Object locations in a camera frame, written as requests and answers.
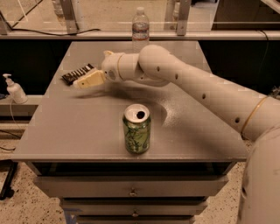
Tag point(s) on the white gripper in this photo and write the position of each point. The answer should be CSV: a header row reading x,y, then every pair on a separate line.
x,y
110,66

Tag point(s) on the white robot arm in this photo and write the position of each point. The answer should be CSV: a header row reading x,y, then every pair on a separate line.
x,y
255,116

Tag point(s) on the clear plastic water bottle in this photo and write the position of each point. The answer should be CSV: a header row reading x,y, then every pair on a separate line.
x,y
140,30

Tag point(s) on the white pump dispenser bottle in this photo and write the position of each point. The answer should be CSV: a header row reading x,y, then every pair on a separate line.
x,y
15,90

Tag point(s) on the green soda can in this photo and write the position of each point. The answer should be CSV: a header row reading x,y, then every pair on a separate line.
x,y
136,121

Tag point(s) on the grey drawer cabinet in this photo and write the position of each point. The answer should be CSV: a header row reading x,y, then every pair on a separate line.
x,y
126,153

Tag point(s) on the top grey drawer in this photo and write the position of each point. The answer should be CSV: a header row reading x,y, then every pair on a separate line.
x,y
128,186

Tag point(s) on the grey drawer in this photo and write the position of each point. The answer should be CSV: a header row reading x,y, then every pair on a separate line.
x,y
128,186
134,206

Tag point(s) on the black stand on floor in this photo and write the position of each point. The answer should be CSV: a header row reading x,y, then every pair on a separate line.
x,y
11,167

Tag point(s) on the left metal frame post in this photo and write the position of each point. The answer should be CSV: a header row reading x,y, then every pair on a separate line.
x,y
68,12

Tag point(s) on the metal frame post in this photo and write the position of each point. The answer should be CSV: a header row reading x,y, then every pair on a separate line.
x,y
68,12
183,14

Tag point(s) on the right metal frame post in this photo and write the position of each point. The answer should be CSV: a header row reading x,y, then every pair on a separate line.
x,y
183,14

